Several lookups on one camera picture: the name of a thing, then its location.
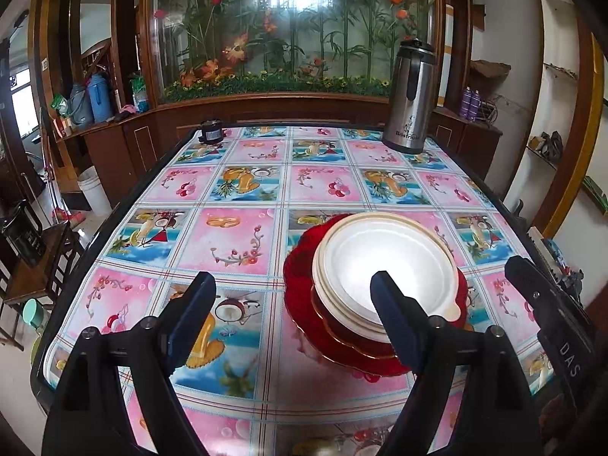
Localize glass artificial flower display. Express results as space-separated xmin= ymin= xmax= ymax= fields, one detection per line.
xmin=140 ymin=0 xmax=450 ymax=103

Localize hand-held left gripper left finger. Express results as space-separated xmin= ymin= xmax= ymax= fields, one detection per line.
xmin=42 ymin=271 xmax=217 ymax=456

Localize large red plate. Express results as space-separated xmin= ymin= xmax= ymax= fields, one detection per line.
xmin=283 ymin=214 xmax=469 ymax=378

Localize dark shoes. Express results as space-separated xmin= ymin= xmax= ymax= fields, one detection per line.
xmin=529 ymin=130 xmax=564 ymax=162

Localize white bucket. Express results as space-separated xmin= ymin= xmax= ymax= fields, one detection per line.
xmin=76 ymin=166 xmax=112 ymax=218

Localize large white bowl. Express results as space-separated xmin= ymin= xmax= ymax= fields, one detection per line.
xmin=320 ymin=218 xmax=461 ymax=338

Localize grey blue thermos jug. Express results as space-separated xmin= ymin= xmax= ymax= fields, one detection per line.
xmin=69 ymin=83 xmax=93 ymax=128

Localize steel thermos jug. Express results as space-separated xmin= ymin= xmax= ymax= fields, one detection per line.
xmin=381 ymin=38 xmax=437 ymax=155

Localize small black device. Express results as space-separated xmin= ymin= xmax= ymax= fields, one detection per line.
xmin=197 ymin=121 xmax=226 ymax=144

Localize brown wood piece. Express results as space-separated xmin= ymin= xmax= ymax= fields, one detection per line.
xmin=470 ymin=59 xmax=511 ymax=79

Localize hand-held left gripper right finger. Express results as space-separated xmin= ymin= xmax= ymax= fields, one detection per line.
xmin=369 ymin=270 xmax=545 ymax=456

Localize wall shelf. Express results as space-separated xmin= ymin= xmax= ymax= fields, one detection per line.
xmin=522 ymin=0 xmax=608 ymax=214

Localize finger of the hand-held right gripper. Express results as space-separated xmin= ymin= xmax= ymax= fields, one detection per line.
xmin=504 ymin=255 xmax=564 ymax=328

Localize green cup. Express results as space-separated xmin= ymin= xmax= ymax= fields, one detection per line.
xmin=21 ymin=298 xmax=46 ymax=331

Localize large beige bowl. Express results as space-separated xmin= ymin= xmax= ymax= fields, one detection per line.
xmin=311 ymin=212 xmax=469 ymax=345

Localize fruit print tablecloth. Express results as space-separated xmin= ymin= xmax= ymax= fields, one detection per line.
xmin=43 ymin=126 xmax=559 ymax=456

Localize green plastic bag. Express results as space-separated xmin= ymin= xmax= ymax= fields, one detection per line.
xmin=51 ymin=92 xmax=72 ymax=119

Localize small red plate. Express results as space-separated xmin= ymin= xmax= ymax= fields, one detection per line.
xmin=310 ymin=285 xmax=404 ymax=362

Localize colourful printed box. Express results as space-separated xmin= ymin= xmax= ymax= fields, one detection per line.
xmin=527 ymin=225 xmax=585 ymax=298

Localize dark wooden cabinet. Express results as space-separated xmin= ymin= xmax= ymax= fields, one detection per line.
xmin=57 ymin=92 xmax=503 ymax=210

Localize dark wooden chair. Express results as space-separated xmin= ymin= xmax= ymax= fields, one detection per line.
xmin=0 ymin=221 xmax=84 ymax=350

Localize red mop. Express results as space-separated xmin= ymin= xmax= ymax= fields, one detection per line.
xmin=42 ymin=109 xmax=86 ymax=228

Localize yellow trimmed wooden pillar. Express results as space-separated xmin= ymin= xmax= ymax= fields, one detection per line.
xmin=28 ymin=0 xmax=91 ymax=119

